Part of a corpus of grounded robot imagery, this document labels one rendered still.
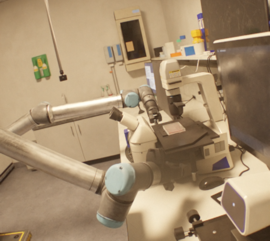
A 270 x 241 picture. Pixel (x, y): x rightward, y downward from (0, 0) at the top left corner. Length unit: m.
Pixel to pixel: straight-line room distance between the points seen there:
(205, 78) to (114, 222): 0.73
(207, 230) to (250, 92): 0.40
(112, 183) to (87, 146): 2.61
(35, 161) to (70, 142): 2.47
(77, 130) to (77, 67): 1.02
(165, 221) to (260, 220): 0.50
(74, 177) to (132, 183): 0.25
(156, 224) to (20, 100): 3.40
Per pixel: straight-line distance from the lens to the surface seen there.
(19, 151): 0.86
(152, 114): 1.39
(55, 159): 0.84
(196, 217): 0.75
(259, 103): 0.49
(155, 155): 0.80
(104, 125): 3.18
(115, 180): 0.68
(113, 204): 0.72
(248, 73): 0.50
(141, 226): 0.92
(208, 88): 1.12
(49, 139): 3.36
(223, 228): 0.71
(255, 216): 0.47
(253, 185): 0.49
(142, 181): 0.70
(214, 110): 1.15
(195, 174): 1.07
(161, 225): 0.90
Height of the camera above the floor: 1.34
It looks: 13 degrees down
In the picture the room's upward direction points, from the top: 12 degrees counter-clockwise
